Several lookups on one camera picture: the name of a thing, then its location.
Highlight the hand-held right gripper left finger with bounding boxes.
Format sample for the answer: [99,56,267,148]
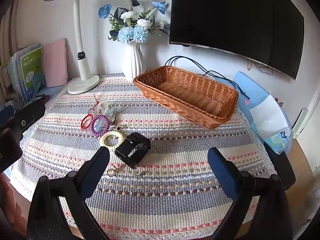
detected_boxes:
[27,145,111,240]

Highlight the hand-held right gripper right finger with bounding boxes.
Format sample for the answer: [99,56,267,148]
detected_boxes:
[207,147,294,240]

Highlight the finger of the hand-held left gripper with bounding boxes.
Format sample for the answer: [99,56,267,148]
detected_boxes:
[0,101,46,133]

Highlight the purple coil hair tie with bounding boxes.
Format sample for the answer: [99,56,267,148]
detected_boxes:
[90,114,110,137]

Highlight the red string bracelet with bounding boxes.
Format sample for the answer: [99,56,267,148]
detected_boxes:
[80,114,95,130]

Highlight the metal hair clip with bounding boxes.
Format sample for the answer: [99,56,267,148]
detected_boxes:
[106,107,118,125]

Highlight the clear beaded bracelet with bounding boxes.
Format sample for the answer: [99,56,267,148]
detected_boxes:
[96,101,111,115]

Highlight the brown wicker basket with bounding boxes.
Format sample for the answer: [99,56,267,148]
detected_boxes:
[133,66,239,130]

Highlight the black wrist watch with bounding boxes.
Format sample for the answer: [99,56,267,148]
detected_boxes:
[114,132,151,168]

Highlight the light blue books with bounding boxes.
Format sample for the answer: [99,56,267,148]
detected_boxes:
[6,44,40,102]

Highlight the green picture book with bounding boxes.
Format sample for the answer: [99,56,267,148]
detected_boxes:
[19,46,47,98]

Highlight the pink folder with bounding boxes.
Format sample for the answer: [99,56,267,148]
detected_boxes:
[42,38,68,88]

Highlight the striped woven tablecloth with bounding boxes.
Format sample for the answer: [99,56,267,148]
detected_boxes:
[10,74,278,240]

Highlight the blue tissue packet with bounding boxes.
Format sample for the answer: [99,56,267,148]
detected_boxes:
[265,127,293,154]

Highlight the white tissue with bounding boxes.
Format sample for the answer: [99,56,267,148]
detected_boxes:
[249,95,288,140]

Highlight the white desk lamp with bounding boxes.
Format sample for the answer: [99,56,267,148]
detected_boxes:
[43,0,100,95]

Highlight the white ribbed vase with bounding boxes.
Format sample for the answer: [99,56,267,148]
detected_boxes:
[122,42,147,82]

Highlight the blue white artificial flowers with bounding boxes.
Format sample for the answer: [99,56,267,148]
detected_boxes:
[98,0,170,44]

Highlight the black curved monitor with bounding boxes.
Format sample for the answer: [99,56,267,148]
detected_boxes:
[169,0,305,81]

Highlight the cream coil hair tie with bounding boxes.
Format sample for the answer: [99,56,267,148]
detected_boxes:
[99,130,124,152]

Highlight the red cord charm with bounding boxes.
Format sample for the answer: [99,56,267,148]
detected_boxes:
[90,94,100,115]

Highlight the thin wire under monitor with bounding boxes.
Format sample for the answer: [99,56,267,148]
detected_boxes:
[254,62,273,75]

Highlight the black cable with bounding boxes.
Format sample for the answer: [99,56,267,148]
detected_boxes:
[164,56,250,100]

